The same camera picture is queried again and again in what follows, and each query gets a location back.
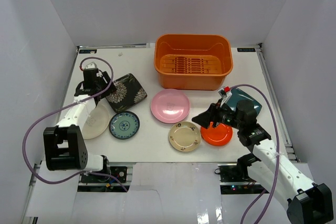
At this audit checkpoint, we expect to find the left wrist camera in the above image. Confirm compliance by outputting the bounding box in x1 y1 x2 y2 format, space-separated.
83 62 98 70

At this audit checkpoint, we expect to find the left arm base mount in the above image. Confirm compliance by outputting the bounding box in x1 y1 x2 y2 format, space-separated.
78 165 129 187

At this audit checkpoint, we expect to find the black square floral plate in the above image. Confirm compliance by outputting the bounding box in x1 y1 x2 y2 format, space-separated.
106 73 148 113

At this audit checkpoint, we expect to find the cream white round plate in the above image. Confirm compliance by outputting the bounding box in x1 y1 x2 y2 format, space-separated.
81 104 110 140

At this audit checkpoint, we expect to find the teal square plate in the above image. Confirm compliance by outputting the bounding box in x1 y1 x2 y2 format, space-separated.
226 87 263 116

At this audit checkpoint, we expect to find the orange round plate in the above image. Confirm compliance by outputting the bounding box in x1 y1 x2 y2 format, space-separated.
201 124 233 146

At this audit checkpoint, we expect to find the orange plastic bin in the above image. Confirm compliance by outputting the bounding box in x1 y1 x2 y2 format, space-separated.
154 34 233 91

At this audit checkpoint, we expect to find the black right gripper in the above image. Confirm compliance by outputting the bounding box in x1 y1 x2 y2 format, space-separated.
192 99 243 131

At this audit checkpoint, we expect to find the pink round plate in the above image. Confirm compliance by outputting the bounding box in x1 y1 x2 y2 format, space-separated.
150 89 191 124

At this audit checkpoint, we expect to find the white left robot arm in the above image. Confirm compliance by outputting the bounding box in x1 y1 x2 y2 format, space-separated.
43 62 117 182

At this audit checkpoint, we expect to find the beige round patterned plate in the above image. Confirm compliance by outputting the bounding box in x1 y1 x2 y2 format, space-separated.
168 121 202 153

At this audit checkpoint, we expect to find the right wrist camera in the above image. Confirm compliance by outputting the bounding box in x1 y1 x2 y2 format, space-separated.
218 87 232 105

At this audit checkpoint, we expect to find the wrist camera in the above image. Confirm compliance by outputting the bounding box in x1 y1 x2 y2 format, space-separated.
218 87 232 105
83 62 98 70

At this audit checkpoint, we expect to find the blue floral round plate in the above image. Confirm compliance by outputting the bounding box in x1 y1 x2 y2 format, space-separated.
109 111 140 140

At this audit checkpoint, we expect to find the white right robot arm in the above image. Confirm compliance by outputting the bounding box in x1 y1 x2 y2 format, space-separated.
192 100 334 223

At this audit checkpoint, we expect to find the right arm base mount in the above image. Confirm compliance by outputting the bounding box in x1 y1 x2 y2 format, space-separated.
214 165 259 190

